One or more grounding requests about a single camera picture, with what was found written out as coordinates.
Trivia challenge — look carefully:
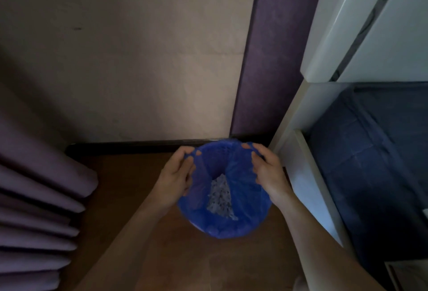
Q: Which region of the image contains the person's right hand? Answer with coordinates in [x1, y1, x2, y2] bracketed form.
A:
[250, 142, 296, 205]

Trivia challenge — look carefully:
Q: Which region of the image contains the person's left hand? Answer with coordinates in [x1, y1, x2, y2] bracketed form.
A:
[151, 146, 202, 210]

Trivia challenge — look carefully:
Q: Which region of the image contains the blue plastic trash bag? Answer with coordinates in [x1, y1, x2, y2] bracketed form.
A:
[176, 138, 273, 240]

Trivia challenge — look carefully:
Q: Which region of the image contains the person's right forearm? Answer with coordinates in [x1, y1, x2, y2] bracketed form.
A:
[270, 192, 387, 291]

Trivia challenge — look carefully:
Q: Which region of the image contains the person's left forearm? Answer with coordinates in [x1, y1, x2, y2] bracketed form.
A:
[71, 197, 175, 291]

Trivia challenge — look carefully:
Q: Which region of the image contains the crumpled patterned paper scrap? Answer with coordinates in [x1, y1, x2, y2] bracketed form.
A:
[206, 174, 239, 221]

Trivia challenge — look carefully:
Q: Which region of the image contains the blue perforated waste bin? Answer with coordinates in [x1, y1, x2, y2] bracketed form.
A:
[197, 138, 245, 159]

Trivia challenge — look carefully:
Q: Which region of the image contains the dark wooden baseboard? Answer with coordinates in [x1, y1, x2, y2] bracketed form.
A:
[66, 138, 235, 158]

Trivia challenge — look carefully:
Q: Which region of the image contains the dark blue folded fabric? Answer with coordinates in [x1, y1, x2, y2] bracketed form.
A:
[306, 82, 428, 283]

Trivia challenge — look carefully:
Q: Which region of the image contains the purple pleated curtain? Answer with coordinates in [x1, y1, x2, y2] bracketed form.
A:
[0, 77, 99, 291]

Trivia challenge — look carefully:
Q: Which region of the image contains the white door with mirror strip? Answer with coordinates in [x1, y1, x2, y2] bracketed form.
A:
[300, 0, 428, 83]

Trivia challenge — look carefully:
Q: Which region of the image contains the white wardrobe frame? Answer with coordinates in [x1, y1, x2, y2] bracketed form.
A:
[268, 78, 428, 291]

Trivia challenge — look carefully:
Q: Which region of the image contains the purple padded wall panel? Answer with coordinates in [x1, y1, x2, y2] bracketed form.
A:
[230, 0, 330, 138]

